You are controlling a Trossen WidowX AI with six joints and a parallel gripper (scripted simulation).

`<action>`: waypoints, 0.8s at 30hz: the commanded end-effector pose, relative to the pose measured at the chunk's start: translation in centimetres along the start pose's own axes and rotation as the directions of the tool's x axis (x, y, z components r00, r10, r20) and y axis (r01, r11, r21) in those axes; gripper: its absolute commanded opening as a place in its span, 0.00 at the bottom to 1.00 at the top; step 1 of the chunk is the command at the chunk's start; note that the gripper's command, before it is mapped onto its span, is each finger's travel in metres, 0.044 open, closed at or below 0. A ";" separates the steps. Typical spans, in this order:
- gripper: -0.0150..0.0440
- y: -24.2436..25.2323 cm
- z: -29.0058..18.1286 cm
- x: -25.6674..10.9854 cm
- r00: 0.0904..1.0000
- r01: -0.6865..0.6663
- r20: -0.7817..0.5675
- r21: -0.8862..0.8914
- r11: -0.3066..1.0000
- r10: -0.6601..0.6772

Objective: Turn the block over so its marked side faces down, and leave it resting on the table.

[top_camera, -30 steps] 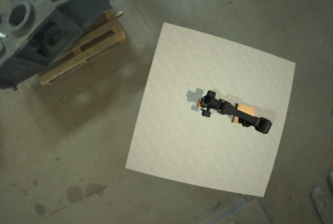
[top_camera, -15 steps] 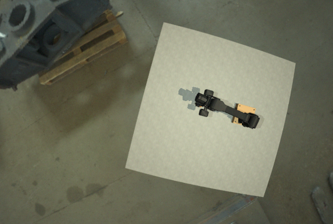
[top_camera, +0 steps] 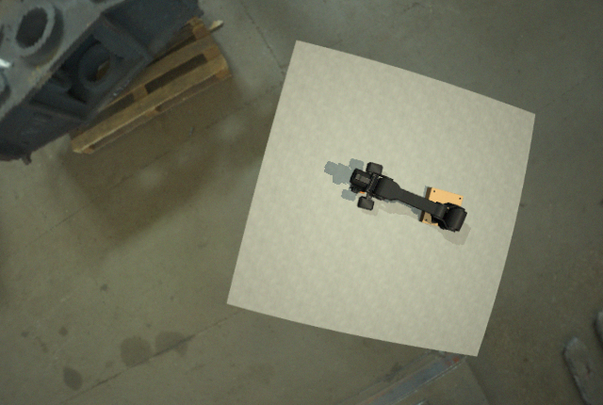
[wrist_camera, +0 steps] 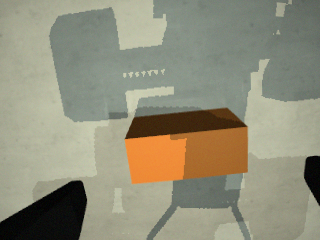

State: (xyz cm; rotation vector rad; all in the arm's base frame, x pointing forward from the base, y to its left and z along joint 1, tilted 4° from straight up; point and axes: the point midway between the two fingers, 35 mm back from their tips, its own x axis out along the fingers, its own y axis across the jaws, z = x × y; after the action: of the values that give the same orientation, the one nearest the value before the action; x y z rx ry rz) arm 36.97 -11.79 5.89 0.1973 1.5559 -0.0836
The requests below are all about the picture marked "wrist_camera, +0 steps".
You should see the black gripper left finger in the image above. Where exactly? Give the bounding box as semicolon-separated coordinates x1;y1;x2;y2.
0;180;87;240

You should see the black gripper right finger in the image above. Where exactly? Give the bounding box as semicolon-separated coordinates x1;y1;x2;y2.
304;155;320;205

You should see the orange block with dark square face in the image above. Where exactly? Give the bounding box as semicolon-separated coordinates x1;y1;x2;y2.
125;107;248;184

